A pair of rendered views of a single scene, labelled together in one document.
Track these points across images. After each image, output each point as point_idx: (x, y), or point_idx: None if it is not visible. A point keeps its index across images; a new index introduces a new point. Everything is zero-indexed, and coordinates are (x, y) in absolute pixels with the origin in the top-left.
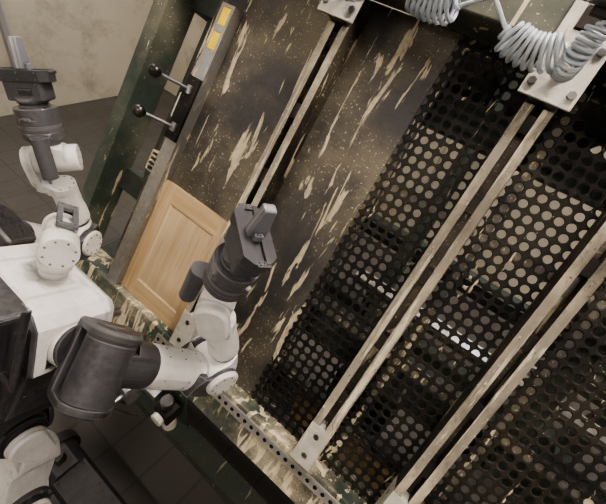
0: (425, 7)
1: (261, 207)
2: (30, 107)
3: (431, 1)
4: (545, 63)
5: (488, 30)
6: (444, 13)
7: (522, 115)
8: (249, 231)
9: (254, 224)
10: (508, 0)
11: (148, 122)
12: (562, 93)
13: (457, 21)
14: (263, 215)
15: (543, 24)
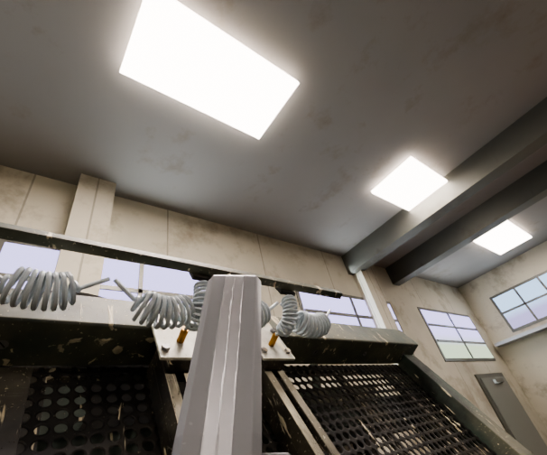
0: (41, 285)
1: (219, 286)
2: None
3: (50, 278)
4: (187, 310)
5: (80, 341)
6: (70, 288)
7: (173, 383)
8: (254, 430)
9: (253, 357)
10: (94, 311)
11: None
12: (192, 349)
13: (33, 344)
14: (260, 295)
15: (136, 320)
